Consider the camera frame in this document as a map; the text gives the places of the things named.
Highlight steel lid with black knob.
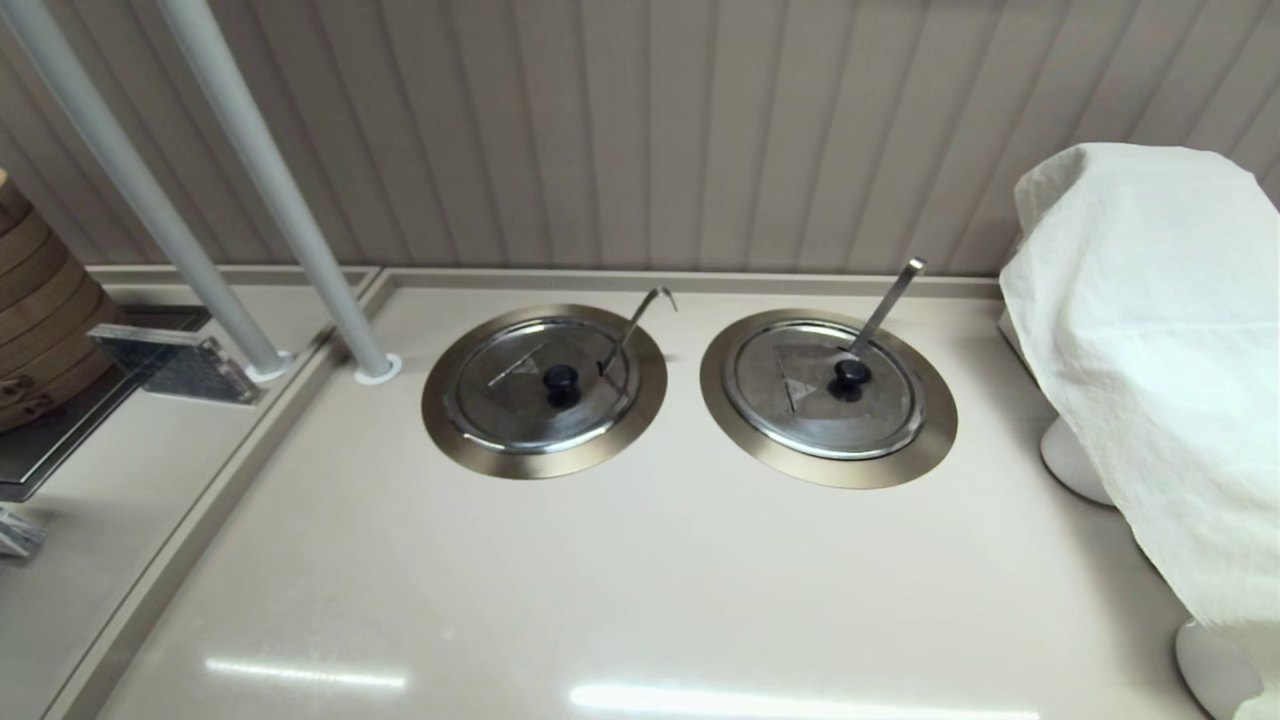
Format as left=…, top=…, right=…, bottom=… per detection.
left=722, top=320, right=927, bottom=461
left=443, top=315, right=641, bottom=456

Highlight clear acrylic sign block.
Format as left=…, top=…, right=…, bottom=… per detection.
left=86, top=323, right=263, bottom=406

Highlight ladle handle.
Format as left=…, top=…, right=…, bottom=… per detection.
left=597, top=286, right=678, bottom=375
left=848, top=257, right=928, bottom=357

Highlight white rounded appliance foot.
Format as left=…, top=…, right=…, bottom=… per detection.
left=1175, top=618, right=1266, bottom=720
left=1039, top=415, right=1116, bottom=506

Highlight brass counter ring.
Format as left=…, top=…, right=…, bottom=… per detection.
left=699, top=308, right=959, bottom=490
left=421, top=303, right=669, bottom=480

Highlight stacked bamboo steamer baskets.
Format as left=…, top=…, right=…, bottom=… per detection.
left=0, top=168, right=126, bottom=433

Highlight white cloth covered appliance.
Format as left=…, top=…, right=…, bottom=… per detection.
left=999, top=142, right=1280, bottom=720

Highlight thick white support pole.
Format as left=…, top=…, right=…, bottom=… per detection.
left=153, top=0, right=393, bottom=373

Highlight thin grey-white support pole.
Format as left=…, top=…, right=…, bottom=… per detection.
left=0, top=0, right=291, bottom=379

